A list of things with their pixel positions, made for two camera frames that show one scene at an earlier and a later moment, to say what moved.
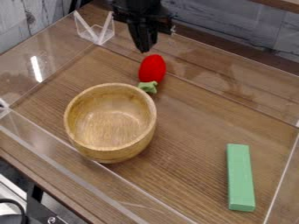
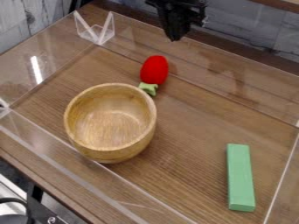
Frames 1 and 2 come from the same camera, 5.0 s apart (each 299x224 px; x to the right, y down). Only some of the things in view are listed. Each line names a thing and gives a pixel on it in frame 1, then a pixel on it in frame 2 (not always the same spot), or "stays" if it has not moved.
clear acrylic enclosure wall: [175, 128] stays
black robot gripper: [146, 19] → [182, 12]
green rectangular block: [240, 187] stays
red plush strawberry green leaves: [152, 72] stays
